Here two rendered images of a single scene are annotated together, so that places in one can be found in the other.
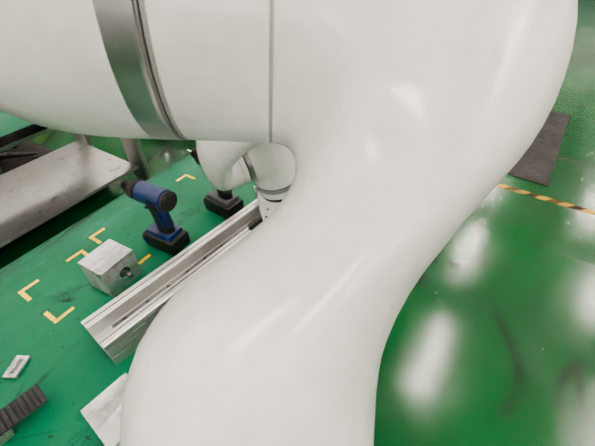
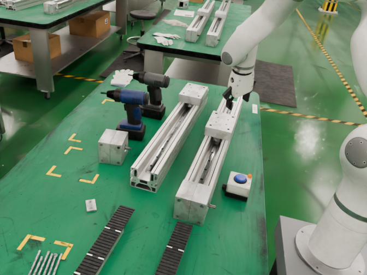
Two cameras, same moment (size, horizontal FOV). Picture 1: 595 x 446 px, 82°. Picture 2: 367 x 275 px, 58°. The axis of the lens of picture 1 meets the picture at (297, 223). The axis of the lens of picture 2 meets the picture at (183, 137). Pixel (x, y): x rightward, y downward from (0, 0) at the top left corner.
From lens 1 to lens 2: 0.86 m
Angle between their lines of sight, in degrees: 23
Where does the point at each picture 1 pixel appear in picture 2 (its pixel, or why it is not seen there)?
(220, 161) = (253, 43)
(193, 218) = not seen: hidden behind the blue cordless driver
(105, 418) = (192, 195)
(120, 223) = (84, 129)
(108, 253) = (114, 135)
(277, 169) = (254, 54)
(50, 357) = (108, 198)
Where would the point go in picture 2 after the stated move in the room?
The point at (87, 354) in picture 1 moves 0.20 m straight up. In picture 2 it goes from (131, 192) to (132, 144)
